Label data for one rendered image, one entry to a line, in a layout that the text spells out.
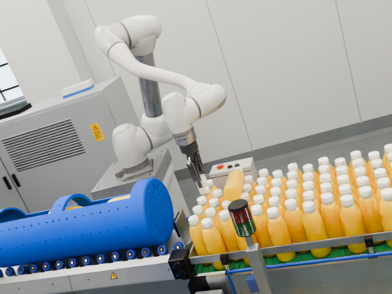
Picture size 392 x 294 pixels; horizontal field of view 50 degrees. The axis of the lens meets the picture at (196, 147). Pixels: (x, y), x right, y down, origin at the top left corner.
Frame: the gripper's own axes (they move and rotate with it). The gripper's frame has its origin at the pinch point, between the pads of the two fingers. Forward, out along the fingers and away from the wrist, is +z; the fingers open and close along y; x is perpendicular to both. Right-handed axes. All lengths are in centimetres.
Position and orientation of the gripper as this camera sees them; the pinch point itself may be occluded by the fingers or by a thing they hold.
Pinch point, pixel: (202, 184)
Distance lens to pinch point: 179.1
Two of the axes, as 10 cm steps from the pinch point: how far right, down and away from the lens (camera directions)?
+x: 9.2, -2.1, -3.3
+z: 3.2, 8.9, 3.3
